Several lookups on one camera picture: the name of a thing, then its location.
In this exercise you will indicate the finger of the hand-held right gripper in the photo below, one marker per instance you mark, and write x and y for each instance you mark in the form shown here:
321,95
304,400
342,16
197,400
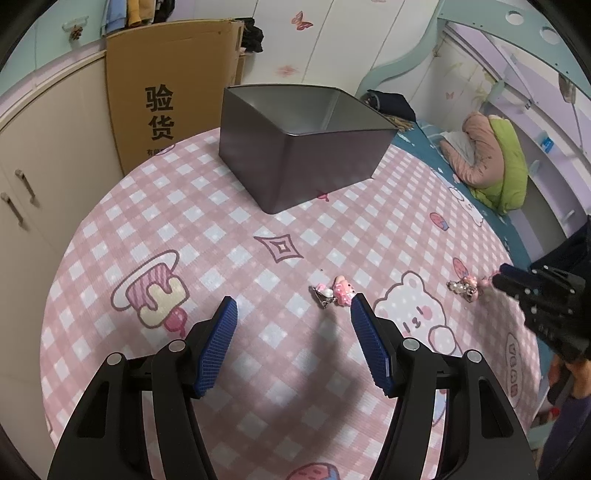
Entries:
540,309
549,281

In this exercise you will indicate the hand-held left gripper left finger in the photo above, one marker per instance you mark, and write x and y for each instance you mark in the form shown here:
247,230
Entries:
217,346

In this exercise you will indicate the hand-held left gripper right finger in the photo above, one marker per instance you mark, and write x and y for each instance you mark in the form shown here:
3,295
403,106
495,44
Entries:
369,341

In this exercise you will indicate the pearl pink hair clip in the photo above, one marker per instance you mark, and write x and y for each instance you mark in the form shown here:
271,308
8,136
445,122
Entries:
467,287

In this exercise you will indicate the grey tin box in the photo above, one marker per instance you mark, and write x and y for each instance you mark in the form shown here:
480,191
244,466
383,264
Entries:
323,161

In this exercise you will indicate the person's right hand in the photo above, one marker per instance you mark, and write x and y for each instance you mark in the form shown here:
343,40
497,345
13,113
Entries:
561,374

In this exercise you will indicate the dark hanging cloth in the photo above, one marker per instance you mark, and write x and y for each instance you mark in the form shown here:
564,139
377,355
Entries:
568,249

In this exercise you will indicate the pink checkered tablecloth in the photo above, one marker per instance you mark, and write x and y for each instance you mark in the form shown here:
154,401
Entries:
277,369

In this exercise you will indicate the person's dark trousers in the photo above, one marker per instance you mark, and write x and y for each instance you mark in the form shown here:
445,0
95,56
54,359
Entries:
568,443

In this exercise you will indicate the green pink rolled quilt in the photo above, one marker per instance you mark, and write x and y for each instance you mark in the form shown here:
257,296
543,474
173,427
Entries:
503,170

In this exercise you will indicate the small blue box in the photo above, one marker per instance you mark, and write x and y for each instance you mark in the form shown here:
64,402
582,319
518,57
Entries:
546,144

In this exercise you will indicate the teal candy print bedsheet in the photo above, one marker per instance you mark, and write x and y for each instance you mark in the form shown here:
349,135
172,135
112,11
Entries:
438,184

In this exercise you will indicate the white pillow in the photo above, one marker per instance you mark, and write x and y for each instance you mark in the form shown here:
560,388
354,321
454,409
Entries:
457,144

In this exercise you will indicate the folded dark clothes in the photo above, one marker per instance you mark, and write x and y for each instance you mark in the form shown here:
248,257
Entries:
388,105

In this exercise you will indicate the teal purple bunk bed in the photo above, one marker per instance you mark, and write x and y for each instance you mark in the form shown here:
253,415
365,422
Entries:
508,46

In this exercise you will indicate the beige curved cabinet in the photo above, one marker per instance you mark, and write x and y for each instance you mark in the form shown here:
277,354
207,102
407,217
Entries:
55,138

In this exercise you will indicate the small cardboard box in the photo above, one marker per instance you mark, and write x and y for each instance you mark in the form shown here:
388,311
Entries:
241,69

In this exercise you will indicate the large cardboard box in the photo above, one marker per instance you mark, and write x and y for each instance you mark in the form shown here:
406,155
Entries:
138,69

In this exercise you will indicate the white butterfly wardrobe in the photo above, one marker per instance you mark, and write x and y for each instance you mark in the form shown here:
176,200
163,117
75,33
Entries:
332,41

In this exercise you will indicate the pile of dark clothes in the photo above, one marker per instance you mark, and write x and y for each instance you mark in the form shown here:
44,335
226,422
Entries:
253,37

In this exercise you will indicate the yellow hanging jacket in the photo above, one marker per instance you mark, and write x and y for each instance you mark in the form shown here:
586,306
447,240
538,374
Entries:
140,11

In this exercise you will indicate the light blue hanging shirt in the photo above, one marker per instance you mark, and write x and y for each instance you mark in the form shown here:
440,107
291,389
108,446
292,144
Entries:
115,14

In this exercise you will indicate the teal drawer unit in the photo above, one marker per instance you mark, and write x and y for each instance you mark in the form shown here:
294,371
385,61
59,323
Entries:
41,37

